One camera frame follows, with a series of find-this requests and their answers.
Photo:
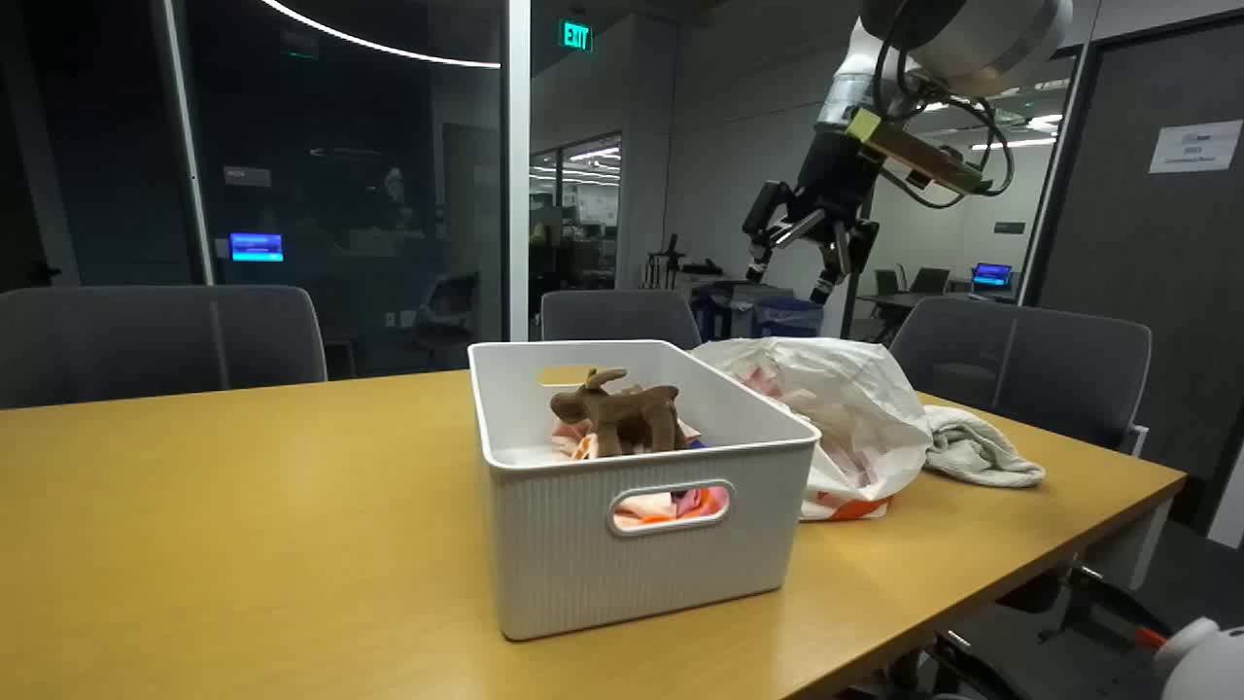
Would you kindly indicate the green exit sign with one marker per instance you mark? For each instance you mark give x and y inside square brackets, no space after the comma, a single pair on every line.
[572,35]

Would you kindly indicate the light pink printed garment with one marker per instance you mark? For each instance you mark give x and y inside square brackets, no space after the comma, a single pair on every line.
[653,507]

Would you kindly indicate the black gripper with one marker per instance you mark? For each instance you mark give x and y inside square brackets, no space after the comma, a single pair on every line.
[831,185]

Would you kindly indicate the white wall sign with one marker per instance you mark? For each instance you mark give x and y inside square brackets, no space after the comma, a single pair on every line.
[1192,149]

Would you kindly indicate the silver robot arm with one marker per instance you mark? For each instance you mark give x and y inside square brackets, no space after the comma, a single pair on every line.
[908,102]

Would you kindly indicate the white plastic bag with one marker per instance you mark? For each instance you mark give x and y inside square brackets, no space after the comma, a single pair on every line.
[868,417]

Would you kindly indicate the grey office chair left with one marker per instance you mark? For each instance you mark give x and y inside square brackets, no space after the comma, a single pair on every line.
[144,341]

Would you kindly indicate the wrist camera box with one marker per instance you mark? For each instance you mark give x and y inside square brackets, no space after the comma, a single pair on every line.
[933,165]

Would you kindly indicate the white plastic storage box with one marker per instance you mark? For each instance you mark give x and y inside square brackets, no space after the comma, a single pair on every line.
[556,555]

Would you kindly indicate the white grey handheld tool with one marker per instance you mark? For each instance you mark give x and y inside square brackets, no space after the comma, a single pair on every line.
[1203,664]

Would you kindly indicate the brown cloth garment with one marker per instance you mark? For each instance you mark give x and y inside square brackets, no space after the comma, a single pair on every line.
[625,420]

